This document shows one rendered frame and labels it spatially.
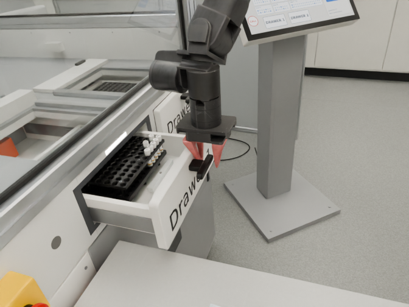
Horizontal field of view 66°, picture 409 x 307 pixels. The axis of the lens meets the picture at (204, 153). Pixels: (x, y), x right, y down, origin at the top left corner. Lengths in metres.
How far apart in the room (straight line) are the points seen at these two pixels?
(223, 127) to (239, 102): 1.87
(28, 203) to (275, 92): 1.19
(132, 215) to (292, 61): 1.10
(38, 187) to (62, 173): 0.05
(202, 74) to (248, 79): 1.82
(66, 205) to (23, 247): 0.09
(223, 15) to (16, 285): 0.48
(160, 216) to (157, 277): 0.14
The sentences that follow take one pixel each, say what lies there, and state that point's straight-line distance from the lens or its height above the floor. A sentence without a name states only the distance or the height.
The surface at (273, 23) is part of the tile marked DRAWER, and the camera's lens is 1.29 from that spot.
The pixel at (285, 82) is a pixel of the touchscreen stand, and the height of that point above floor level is 0.71.
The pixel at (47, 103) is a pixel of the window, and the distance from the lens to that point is 0.56.
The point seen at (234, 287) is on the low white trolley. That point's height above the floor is 0.76.
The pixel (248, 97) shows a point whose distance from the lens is 2.40.
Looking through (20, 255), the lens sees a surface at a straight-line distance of 0.55.
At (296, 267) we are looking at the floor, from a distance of 1.59.
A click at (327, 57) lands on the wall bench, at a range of 3.53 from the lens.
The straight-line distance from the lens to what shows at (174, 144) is 0.76.
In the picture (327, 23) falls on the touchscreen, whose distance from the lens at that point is 1.42.
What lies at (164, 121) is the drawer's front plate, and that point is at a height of 0.89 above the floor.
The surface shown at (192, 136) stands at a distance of 0.58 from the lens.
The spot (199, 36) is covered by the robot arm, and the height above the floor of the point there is 1.14.
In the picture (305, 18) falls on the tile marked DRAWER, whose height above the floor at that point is 0.99.
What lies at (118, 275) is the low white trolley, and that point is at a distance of 0.66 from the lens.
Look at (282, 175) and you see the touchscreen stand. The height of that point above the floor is 0.17.
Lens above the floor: 1.26
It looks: 33 degrees down
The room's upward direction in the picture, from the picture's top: 6 degrees counter-clockwise
